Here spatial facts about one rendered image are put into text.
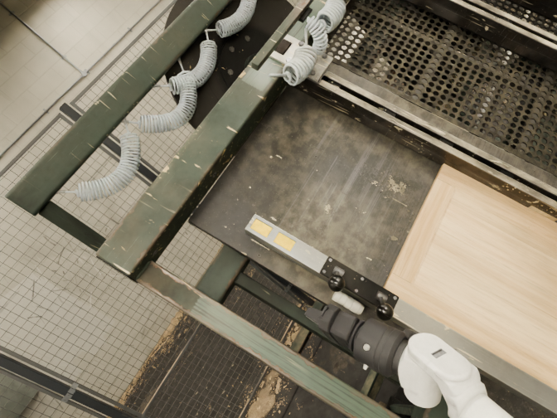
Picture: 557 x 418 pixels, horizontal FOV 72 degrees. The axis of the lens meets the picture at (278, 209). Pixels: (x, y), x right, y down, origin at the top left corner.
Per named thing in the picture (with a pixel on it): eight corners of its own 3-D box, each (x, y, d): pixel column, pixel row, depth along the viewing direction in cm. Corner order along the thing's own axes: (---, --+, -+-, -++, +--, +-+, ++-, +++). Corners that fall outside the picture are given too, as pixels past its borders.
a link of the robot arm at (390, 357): (370, 386, 73) (430, 420, 66) (372, 343, 68) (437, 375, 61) (396, 350, 80) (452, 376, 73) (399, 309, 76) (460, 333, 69)
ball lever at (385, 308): (383, 306, 95) (388, 327, 82) (370, 298, 95) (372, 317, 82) (391, 294, 94) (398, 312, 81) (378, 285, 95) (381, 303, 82)
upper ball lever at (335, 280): (341, 280, 96) (339, 297, 83) (327, 273, 97) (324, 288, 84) (348, 268, 96) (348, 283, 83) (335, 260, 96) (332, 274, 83)
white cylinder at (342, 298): (330, 299, 98) (357, 316, 97) (332, 298, 95) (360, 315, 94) (336, 289, 99) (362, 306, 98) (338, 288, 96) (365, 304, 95)
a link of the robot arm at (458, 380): (397, 376, 71) (457, 436, 60) (399, 339, 67) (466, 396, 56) (423, 362, 73) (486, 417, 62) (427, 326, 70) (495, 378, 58)
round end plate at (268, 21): (276, 196, 165) (119, 54, 134) (269, 196, 170) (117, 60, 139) (356, 73, 192) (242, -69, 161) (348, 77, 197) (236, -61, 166)
